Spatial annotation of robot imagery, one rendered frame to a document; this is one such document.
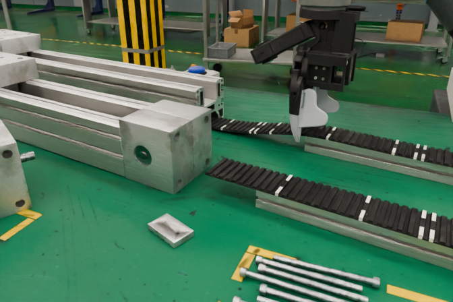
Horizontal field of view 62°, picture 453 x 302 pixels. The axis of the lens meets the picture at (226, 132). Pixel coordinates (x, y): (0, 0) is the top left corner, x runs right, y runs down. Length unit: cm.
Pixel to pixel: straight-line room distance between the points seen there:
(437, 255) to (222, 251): 23
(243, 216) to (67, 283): 21
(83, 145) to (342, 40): 43
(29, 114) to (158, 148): 28
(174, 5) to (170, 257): 909
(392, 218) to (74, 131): 46
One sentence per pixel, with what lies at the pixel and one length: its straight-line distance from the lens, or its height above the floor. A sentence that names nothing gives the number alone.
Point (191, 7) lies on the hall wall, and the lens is 921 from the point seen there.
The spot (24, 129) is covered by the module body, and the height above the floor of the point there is 81.
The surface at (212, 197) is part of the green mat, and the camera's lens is 52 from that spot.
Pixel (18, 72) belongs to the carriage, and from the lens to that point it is 83.
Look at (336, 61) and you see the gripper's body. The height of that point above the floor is 94.
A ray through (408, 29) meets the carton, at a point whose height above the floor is 36.
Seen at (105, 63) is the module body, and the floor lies 86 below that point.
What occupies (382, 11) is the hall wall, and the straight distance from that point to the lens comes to 810.
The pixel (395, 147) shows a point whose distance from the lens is 63.
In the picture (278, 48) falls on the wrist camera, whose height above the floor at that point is 95.
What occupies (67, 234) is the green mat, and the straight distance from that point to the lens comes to 50.
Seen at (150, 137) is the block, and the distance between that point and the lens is 51.
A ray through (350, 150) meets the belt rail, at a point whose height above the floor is 80.
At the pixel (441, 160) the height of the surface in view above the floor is 81.
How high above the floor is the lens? 107
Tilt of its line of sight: 24 degrees down
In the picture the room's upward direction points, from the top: straight up
